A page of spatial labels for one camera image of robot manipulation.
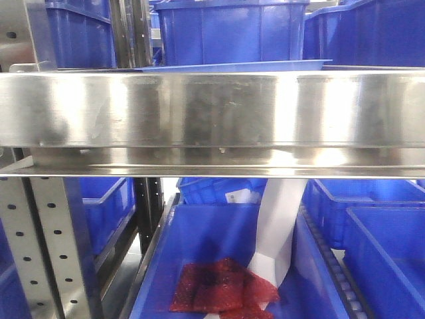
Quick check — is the blue plastic tray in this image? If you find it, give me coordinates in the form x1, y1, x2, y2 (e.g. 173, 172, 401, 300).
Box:
135, 59, 331, 72

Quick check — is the blue crate lower rear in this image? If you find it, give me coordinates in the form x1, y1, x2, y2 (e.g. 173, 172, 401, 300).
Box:
176, 177, 268, 205

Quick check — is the blue bin lower centre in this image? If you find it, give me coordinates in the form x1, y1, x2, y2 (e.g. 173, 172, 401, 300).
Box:
129, 204, 349, 318

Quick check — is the blue bin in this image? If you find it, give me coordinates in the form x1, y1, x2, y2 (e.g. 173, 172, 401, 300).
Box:
79, 177, 136, 256
155, 1, 309, 66
129, 204, 349, 318
302, 179, 424, 249
344, 207, 424, 318
303, 1, 424, 67
45, 0, 116, 68

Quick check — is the white paper strip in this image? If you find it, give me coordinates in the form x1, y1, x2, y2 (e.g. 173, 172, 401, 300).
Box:
248, 178, 307, 288

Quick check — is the blue bin lower right rear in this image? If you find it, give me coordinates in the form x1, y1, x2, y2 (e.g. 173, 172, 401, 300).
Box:
302, 179, 424, 249

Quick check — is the blue bin lower left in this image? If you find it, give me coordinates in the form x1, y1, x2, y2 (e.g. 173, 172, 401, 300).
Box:
79, 177, 136, 256

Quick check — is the blue bin upper centre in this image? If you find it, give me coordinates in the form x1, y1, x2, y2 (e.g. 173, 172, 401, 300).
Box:
155, 1, 309, 66

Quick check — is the blue bin upper left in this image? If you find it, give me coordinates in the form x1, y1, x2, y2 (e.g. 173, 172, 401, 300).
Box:
45, 0, 116, 68

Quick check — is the blue bin lower right front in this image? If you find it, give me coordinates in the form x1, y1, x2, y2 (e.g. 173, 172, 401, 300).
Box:
344, 207, 424, 318

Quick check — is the blue bin upper right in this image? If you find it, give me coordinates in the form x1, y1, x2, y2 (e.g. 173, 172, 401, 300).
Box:
303, 1, 424, 67

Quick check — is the stainless steel shelf rail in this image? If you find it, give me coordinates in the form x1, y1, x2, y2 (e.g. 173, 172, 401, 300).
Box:
1, 66, 424, 179

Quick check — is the black perforated rear post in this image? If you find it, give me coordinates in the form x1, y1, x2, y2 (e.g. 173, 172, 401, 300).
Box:
133, 177, 165, 255

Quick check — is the perforated steel shelf post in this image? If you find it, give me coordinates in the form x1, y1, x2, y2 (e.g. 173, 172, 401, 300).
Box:
1, 1, 103, 318

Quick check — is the roller track rail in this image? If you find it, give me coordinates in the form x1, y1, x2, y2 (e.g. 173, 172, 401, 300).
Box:
299, 204, 374, 318

